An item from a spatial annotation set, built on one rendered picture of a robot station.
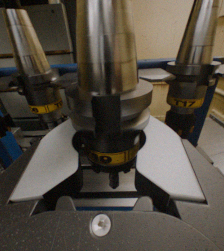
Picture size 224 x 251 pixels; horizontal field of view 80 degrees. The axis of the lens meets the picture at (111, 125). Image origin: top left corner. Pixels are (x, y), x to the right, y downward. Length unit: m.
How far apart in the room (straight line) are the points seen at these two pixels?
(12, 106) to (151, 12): 1.05
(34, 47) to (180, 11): 1.08
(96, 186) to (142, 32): 1.00
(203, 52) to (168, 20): 0.98
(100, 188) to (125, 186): 0.07
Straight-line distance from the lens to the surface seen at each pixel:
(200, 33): 0.21
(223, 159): 0.76
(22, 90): 0.22
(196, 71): 0.20
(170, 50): 1.19
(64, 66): 0.25
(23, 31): 0.22
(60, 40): 0.76
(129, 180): 0.44
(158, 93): 1.23
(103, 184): 0.43
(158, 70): 0.22
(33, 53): 0.22
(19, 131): 0.65
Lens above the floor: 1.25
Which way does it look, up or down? 30 degrees down
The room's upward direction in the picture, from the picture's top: 4 degrees counter-clockwise
